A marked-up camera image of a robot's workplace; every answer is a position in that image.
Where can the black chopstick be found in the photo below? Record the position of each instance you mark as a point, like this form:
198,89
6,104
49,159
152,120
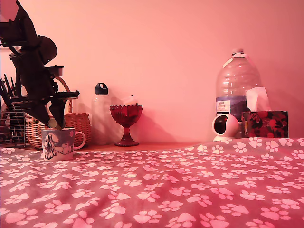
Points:
8,85
2,91

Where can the illustrated ceramic mug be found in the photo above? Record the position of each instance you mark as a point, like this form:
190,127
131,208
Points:
58,145

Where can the clear bottle with dark cap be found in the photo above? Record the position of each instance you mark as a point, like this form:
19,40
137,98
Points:
102,118

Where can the red glass goblet bowl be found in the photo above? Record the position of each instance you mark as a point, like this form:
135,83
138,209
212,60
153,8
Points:
126,116

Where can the white candle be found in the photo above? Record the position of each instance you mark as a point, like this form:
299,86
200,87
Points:
130,100

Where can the paw print cloth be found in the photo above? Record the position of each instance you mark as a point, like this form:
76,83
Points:
152,185

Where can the large clear water bottle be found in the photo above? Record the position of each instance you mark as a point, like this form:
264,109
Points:
235,78

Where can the white tissue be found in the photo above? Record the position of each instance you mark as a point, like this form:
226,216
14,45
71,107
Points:
258,98

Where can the floral tissue box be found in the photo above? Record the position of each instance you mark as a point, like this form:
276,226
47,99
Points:
266,124

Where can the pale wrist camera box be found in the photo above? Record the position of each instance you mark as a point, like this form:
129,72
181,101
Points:
55,70

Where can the small white round camera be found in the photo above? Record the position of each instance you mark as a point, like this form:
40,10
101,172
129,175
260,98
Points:
232,126

